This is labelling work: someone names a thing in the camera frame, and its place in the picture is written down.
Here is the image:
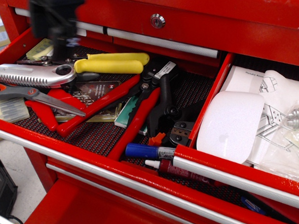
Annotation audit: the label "red threadlocker bottle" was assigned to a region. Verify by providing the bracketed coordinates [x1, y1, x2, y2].
[145, 159, 219, 186]

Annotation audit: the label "orange plastic piece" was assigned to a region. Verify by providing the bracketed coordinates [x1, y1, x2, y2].
[148, 133, 166, 146]

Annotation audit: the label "green plastic bit case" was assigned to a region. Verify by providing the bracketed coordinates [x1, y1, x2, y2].
[26, 38, 53, 61]

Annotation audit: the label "red handled pliers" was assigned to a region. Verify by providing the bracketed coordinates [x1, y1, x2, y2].
[25, 74, 140, 131]

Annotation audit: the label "clear plastic bit box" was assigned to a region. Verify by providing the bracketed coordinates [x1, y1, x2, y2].
[0, 98, 30, 123]

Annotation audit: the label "silver box cutter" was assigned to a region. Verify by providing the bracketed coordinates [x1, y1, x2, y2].
[0, 64, 76, 88]

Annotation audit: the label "blue capped marker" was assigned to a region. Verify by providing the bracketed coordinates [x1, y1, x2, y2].
[125, 143, 176, 160]

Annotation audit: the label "yellow handled wire stripper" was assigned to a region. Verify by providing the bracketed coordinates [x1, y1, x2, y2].
[16, 53, 150, 74]

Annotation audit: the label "left red drawer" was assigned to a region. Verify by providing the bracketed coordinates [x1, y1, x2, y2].
[0, 9, 299, 224]

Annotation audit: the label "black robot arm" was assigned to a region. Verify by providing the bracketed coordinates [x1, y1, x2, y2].
[29, 0, 85, 63]

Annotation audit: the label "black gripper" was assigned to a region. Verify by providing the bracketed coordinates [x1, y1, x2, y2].
[50, 26, 80, 63]

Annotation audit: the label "silver chest lock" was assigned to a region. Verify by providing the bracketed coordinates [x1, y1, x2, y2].
[151, 14, 165, 29]

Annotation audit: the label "orange grey scissors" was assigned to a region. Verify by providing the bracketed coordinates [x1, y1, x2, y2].
[0, 84, 86, 117]

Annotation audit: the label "right red drawer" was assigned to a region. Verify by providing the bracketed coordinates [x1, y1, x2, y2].
[166, 48, 299, 224]

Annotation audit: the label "teal sanding block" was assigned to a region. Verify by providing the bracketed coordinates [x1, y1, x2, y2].
[114, 96, 138, 129]

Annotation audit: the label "red drawer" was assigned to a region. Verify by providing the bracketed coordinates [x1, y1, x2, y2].
[0, 9, 299, 224]
[166, 48, 299, 224]

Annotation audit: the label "white computer mouse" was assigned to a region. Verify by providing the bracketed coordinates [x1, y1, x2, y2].
[196, 91, 265, 164]

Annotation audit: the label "red handled wire cutter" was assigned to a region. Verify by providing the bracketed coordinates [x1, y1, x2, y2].
[103, 81, 165, 161]

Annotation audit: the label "white instruction paper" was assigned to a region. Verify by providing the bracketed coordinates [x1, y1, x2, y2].
[221, 66, 299, 166]

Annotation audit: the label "black crimping tool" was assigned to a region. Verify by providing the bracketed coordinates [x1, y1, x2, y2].
[146, 57, 205, 146]

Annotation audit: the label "white markers label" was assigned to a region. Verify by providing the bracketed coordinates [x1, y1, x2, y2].
[76, 28, 87, 37]

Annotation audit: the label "drill bit package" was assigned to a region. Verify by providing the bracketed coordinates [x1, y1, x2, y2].
[64, 81, 122, 123]

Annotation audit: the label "plastic bag of hardware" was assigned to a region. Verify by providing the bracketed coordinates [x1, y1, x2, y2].
[258, 102, 299, 182]

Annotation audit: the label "black box on floor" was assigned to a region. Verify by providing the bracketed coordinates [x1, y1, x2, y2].
[0, 160, 18, 217]

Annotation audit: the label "red tool chest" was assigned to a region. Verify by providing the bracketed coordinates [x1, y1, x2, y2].
[0, 0, 299, 224]

